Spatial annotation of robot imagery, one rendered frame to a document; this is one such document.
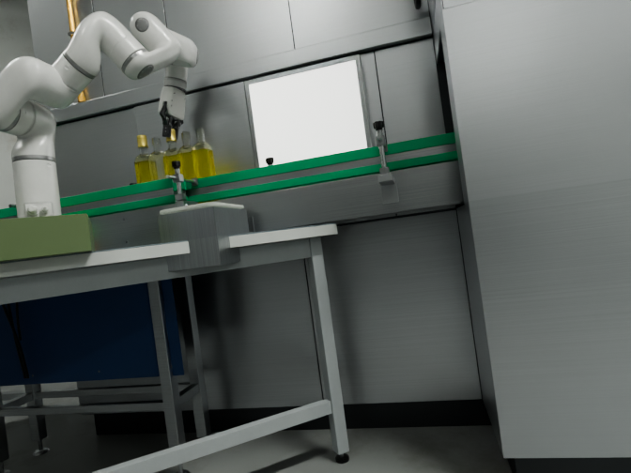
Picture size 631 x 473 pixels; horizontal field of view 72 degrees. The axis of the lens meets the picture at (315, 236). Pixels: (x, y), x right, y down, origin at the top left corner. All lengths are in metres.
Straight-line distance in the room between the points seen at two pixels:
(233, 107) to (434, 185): 0.80
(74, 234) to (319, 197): 0.68
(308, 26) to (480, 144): 0.84
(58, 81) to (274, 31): 0.82
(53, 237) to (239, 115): 0.82
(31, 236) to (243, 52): 1.02
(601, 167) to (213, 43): 1.36
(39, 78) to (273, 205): 0.69
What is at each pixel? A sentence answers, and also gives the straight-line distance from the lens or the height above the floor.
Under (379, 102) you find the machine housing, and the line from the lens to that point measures 1.59.
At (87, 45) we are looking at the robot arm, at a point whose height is 1.24.
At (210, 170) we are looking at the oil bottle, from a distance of 1.54.
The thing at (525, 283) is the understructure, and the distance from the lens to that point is 1.18.
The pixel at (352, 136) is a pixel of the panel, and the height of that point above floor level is 1.04.
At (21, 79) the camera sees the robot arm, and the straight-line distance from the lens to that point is 1.23.
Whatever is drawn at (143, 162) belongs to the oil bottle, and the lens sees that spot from 1.67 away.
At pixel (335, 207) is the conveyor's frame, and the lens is 1.34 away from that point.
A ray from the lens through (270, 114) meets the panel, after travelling 1.64.
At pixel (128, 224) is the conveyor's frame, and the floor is 0.84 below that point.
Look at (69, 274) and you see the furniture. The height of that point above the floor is 0.70.
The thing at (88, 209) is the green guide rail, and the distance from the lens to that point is 1.65.
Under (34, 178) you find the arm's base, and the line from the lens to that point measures 1.27.
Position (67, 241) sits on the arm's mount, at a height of 0.78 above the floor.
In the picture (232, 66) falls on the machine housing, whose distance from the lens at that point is 1.75.
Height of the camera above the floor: 0.71
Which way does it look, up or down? level
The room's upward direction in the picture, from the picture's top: 8 degrees counter-clockwise
